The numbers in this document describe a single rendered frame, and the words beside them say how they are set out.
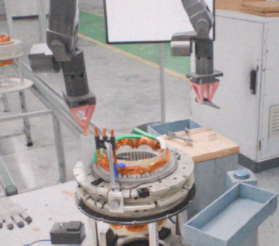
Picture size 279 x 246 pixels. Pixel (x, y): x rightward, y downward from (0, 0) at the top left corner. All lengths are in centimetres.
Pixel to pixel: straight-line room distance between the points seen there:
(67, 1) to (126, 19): 120
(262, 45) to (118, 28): 143
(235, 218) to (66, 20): 59
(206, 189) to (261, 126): 214
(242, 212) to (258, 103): 236
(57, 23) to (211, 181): 68
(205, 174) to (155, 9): 103
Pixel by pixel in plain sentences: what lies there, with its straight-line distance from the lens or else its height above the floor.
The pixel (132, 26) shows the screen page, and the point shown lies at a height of 131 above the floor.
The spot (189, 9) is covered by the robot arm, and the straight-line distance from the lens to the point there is 133.
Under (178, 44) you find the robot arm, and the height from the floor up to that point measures 137.
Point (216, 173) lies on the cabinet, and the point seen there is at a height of 99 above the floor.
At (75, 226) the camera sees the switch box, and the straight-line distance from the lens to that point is 146.
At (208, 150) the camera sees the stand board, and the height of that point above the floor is 106.
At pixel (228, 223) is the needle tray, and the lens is 108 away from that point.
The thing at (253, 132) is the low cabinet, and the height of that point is 35.
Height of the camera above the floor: 161
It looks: 22 degrees down
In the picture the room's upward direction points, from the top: 1 degrees counter-clockwise
